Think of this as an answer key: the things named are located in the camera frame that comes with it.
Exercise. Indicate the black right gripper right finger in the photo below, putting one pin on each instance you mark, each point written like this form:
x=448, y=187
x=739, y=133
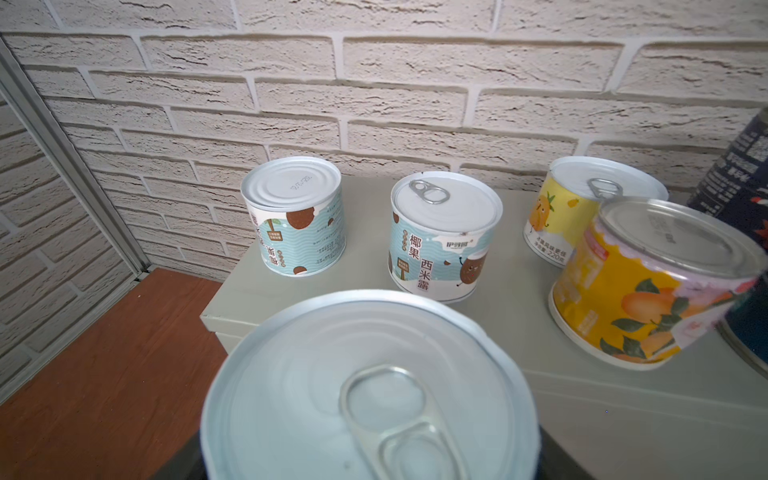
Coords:
x=556, y=464

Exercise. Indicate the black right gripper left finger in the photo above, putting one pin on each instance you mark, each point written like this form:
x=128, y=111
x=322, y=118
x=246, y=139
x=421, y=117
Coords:
x=186, y=464

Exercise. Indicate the pink label can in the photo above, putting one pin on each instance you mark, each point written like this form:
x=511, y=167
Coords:
x=369, y=384

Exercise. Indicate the orange can white lid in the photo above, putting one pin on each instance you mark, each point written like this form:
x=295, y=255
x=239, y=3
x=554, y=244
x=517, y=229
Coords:
x=650, y=277

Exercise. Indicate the blue Progresso soup can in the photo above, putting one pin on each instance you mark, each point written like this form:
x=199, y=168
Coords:
x=744, y=328

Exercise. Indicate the yellow label can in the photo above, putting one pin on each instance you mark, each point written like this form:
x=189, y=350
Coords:
x=570, y=196

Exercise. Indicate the white grey label can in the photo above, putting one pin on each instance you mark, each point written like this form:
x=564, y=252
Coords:
x=441, y=231

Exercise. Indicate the red label soup can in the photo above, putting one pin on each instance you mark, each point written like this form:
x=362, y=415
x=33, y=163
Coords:
x=734, y=190

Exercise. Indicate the grey metal cabinet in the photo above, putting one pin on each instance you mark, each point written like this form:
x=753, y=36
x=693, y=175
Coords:
x=703, y=415

